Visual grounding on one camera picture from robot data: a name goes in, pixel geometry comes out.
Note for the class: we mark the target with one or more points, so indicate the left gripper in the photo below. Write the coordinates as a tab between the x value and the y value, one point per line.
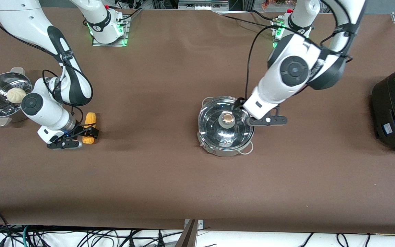
239	104

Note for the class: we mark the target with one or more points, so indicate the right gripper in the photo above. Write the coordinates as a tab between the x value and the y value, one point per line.
81	130

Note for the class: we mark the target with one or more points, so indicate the yellow corn cob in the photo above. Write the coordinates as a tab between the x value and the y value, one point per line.
90	119

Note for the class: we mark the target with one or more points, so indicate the glass pot lid with knob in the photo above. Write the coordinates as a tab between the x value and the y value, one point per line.
214	130

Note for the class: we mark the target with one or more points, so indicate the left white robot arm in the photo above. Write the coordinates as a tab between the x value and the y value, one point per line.
293	70

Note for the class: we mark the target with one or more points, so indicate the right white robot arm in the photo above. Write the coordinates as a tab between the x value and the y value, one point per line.
43	113

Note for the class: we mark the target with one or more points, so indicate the white steamed bun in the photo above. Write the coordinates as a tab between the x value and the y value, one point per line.
15	95

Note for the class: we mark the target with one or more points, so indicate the grey metal box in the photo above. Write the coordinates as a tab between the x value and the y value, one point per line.
201	4

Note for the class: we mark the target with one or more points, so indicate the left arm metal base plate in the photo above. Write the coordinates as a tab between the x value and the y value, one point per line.
275	34

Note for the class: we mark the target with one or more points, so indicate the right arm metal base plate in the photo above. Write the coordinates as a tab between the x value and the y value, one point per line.
123	32

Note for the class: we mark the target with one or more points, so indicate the grey metal bracket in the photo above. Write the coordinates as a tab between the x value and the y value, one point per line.
199	224

